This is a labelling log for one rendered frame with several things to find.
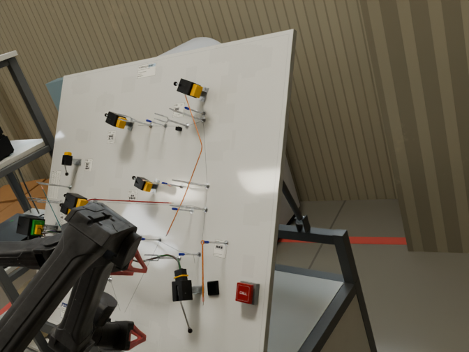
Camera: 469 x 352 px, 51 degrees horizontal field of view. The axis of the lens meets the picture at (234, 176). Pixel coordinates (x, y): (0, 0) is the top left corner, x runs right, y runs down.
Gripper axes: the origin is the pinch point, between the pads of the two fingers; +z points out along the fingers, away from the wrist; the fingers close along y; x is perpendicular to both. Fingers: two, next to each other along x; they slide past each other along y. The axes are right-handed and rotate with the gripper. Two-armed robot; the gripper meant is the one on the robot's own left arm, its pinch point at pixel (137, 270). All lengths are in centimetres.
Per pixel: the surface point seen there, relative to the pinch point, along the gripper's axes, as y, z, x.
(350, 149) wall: 44, 181, -185
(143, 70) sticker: 19, -10, -76
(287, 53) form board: -41, -2, -60
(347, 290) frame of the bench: -23, 69, -21
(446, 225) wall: -20, 185, -110
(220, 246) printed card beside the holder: -9.7, 18.7, -14.8
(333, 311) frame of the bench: -21, 64, -12
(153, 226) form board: 18.8, 13.9, -24.7
